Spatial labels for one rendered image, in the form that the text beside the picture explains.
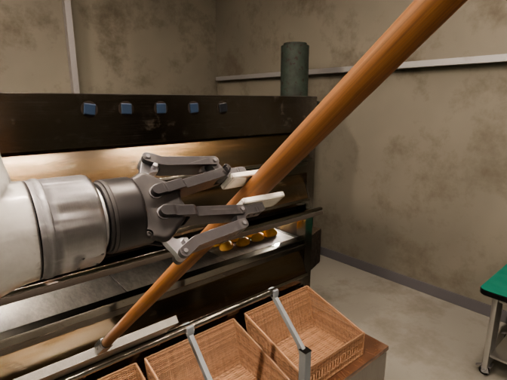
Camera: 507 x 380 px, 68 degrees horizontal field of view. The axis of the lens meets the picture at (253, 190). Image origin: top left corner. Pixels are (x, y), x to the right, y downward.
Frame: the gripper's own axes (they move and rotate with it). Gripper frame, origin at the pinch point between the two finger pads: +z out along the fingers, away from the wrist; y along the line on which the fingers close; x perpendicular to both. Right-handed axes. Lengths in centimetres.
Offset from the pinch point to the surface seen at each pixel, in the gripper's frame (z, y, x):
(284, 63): 278, -221, -172
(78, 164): 12, -71, -102
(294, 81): 283, -200, -176
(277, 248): 124, -22, -142
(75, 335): 4, -15, -152
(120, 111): 31, -86, -87
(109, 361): 6, 4, -116
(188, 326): 38, 3, -116
